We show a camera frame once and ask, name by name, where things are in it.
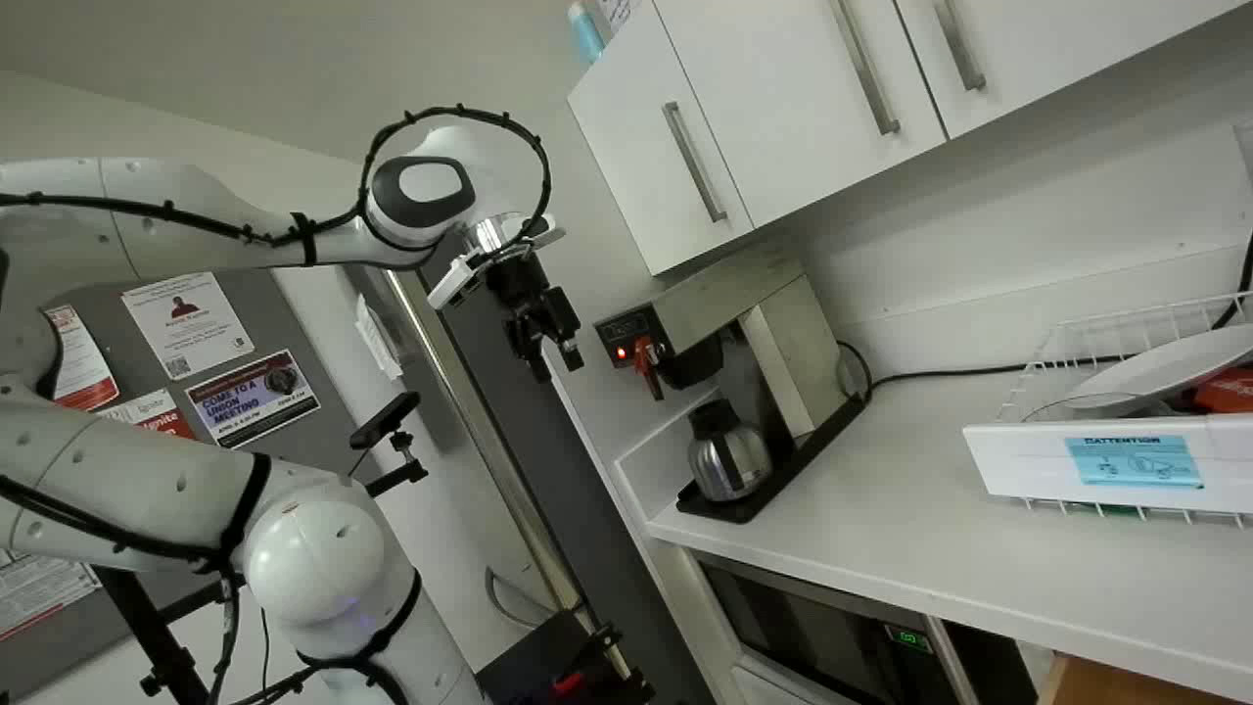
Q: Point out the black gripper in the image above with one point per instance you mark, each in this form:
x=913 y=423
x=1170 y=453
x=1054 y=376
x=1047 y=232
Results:
x=529 y=296

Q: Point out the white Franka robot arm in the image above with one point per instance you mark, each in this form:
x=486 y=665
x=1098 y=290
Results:
x=130 y=470

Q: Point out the red object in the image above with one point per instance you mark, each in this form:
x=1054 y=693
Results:
x=1228 y=394

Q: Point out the dark grey tall panel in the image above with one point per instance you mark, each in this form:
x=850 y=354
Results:
x=551 y=470

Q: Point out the black clamp knob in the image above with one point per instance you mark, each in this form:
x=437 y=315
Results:
x=387 y=423

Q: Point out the steel coffee carafe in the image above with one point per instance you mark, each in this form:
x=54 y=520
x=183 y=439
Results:
x=728 y=464

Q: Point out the black steel coffee maker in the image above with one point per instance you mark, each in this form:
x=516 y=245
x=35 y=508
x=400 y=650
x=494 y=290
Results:
x=785 y=354

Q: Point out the narrow white cabinet door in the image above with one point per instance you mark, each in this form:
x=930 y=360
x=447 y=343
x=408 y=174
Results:
x=652 y=144

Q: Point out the dark sticker label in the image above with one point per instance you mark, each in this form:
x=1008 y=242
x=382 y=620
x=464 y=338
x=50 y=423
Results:
x=253 y=396

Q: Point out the blue bottle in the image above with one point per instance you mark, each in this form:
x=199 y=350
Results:
x=587 y=34

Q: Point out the black device red parts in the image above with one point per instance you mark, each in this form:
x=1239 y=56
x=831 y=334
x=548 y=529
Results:
x=561 y=671

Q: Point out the wide white cabinet door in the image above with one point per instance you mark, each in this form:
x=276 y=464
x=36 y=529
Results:
x=785 y=102

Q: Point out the white poster red figure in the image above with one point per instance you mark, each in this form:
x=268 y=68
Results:
x=190 y=325

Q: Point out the black microwave oven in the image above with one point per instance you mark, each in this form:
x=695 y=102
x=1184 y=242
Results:
x=810 y=641

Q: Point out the red poster with photo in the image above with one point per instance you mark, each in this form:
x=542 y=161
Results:
x=160 y=418

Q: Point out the red white small poster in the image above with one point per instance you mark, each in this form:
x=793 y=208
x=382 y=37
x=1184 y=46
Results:
x=79 y=364

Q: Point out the white box blue label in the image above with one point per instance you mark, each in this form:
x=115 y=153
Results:
x=1030 y=464

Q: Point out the white text poster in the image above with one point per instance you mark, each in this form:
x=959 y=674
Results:
x=41 y=591

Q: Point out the white plate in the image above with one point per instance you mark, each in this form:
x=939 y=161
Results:
x=1160 y=364

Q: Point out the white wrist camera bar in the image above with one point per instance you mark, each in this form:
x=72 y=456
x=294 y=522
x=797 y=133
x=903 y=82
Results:
x=457 y=274

